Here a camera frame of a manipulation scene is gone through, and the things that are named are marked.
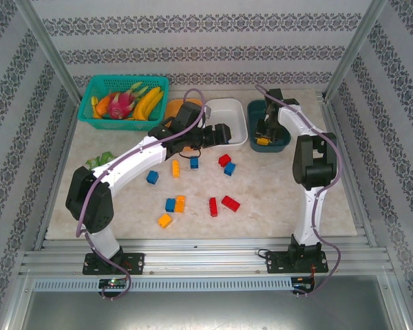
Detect grey slotted cable duct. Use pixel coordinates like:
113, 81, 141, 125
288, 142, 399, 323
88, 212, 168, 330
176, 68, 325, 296
32, 276, 294, 293

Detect orange toy fruit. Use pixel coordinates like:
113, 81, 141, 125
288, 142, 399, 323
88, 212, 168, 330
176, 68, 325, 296
94, 94, 112, 118

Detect wide aluminium extrusion rail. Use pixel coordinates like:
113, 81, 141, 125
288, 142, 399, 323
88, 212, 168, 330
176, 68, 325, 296
19, 238, 395, 278

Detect green toy vegetable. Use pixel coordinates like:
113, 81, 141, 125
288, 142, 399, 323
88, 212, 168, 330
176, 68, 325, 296
85, 151, 116, 170

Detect pink toy dragon fruit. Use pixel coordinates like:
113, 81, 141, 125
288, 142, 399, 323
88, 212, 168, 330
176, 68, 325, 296
106, 81, 149, 120

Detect teal plastic basket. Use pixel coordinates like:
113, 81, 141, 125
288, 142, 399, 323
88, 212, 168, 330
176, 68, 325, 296
76, 74, 170, 132

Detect orange plastic container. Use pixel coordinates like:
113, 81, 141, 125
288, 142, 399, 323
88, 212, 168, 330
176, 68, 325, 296
164, 98, 204, 152

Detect grey metal plate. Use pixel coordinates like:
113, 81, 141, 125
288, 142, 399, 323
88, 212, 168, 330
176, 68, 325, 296
19, 290, 405, 330

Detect white plastic container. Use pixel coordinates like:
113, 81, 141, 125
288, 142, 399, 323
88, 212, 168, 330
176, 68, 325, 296
204, 98, 248, 151

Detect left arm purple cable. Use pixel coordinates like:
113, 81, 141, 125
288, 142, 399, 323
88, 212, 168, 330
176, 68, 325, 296
76, 88, 209, 300

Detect yellow toy banana bunch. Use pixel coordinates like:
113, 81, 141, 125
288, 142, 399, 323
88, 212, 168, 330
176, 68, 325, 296
133, 86, 165, 122

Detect dark teal plastic container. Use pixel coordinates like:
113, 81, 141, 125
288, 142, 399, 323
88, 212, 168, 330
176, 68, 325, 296
246, 98, 292, 154

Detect aluminium frame rail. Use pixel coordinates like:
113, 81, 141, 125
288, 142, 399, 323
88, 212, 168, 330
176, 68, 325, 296
316, 91, 379, 248
32, 102, 82, 252

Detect aluminium frame post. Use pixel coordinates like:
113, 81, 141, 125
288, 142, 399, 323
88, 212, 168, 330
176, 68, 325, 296
13, 0, 83, 102
321, 0, 390, 102

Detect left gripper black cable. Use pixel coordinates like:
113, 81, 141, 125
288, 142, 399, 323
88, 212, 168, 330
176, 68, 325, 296
178, 146, 201, 160

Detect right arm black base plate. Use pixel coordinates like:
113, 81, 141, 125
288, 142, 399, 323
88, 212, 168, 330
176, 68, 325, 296
265, 250, 330, 274

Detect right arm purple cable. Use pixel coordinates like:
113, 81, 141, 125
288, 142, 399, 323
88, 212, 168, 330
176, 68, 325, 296
254, 84, 343, 297

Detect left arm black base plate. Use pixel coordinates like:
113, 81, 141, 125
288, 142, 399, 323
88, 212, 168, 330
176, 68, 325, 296
82, 252, 146, 276

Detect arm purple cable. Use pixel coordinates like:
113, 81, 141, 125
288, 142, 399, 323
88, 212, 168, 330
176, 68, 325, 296
76, 88, 209, 300
254, 84, 343, 297

